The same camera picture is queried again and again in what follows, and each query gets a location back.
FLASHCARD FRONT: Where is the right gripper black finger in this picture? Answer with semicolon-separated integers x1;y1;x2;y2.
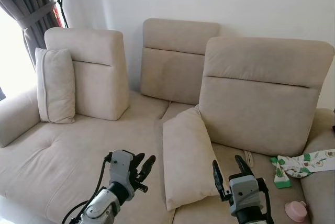
234;155;255;178
212;160;227;201

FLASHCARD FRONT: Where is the beige square pillow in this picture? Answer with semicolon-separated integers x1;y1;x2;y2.
162;106;220;211

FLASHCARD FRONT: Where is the beige fabric sofa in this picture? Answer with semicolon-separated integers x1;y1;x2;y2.
0;18;335;224

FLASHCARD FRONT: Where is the wide beige sofa backrest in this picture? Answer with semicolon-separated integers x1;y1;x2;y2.
198;37;335;157

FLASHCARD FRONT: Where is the narrow beige sofa backrest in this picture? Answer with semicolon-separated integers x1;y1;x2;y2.
44;28;130;121

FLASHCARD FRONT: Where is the low beige sofa backrest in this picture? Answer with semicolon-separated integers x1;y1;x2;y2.
140;18;221;105

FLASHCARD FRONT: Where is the small upright beige pillow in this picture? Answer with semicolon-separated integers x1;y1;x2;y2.
35;48;76;124

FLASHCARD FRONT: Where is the white avocado print cloth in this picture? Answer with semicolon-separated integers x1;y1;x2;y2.
271;151;335;178

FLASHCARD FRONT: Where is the pink plastic cup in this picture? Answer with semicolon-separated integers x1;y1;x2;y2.
285;201;308;222

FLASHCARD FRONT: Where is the grey curtain tie-back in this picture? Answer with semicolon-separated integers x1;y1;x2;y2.
17;2;57;30

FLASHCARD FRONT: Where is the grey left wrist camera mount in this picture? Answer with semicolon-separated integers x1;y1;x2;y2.
108;150;136;185

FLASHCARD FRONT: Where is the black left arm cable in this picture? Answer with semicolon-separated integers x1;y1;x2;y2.
62;152;113;224

